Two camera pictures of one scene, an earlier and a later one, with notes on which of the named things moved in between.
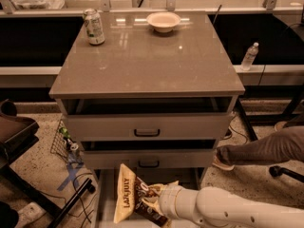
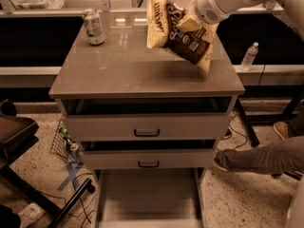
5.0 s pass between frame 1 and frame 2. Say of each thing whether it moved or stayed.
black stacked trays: stayed
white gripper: moved
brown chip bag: moved
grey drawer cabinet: stayed
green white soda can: stayed
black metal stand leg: stayed
